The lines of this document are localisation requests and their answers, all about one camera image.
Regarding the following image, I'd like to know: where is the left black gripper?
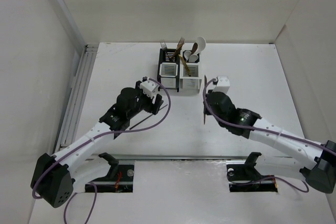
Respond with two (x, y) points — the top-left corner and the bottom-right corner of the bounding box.
(127, 82), (162, 120)

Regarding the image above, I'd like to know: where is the rose gold knife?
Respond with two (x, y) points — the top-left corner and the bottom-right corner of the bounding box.
(202, 75), (207, 125)

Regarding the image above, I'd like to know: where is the black chopstick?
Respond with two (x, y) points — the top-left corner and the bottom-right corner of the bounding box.
(129, 104), (168, 130)

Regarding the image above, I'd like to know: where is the gold knife green handle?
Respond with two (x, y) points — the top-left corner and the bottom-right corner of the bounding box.
(179, 55), (191, 77)

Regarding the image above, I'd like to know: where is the silver fork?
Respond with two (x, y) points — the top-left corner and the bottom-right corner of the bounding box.
(160, 40), (167, 51)

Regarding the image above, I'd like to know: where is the large white ceramic spoon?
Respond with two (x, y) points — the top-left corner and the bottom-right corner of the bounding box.
(183, 50), (199, 63)

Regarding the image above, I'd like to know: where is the rose gold fork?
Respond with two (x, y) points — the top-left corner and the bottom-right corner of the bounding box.
(172, 37), (185, 59)

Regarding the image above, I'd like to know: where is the brown wooden spoon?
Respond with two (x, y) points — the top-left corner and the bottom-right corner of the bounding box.
(191, 42), (198, 55)

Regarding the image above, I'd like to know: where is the small white ceramic spoon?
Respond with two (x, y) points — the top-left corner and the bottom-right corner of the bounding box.
(195, 37), (206, 55)

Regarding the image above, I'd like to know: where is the small copper fork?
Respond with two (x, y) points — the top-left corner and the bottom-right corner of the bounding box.
(167, 52), (175, 61)

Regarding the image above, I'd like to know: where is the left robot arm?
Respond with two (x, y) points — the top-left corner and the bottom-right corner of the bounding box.
(30, 77), (167, 208)

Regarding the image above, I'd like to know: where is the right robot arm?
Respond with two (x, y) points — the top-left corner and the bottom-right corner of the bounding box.
(203, 90), (335, 194)

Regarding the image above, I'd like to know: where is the black utensil rack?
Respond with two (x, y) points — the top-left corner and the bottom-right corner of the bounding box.
(156, 48), (180, 92)

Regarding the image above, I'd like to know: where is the white utensil rack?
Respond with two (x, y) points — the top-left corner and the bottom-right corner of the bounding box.
(179, 50), (202, 93)

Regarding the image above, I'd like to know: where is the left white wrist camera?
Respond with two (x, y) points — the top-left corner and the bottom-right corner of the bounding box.
(139, 79), (160, 99)

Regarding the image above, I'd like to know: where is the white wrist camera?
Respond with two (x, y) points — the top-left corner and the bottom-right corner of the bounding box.
(139, 79), (160, 99)
(213, 76), (230, 94)

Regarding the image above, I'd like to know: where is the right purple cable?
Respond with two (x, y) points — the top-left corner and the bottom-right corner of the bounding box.
(202, 78), (336, 193)

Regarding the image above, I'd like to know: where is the purple cable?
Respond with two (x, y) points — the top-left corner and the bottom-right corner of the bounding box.
(31, 77), (173, 223)
(202, 78), (336, 193)

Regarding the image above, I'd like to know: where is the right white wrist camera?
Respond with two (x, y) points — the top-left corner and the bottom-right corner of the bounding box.
(213, 76), (230, 94)

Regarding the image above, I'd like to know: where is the aluminium rail front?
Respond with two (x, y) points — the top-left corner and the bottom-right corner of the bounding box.
(112, 154), (247, 161)

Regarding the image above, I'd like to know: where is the aluminium rail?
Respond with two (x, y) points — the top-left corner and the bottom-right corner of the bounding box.
(112, 154), (247, 161)
(52, 44), (98, 152)

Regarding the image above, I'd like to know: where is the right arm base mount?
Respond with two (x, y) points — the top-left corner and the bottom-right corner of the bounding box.
(226, 152), (278, 193)

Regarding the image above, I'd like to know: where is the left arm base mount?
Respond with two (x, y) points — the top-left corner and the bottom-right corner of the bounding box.
(93, 153), (135, 193)

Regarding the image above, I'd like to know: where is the aluminium rail left side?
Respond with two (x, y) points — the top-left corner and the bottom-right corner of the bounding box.
(52, 44), (98, 152)

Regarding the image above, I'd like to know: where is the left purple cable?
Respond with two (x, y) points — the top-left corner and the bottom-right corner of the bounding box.
(31, 77), (173, 223)

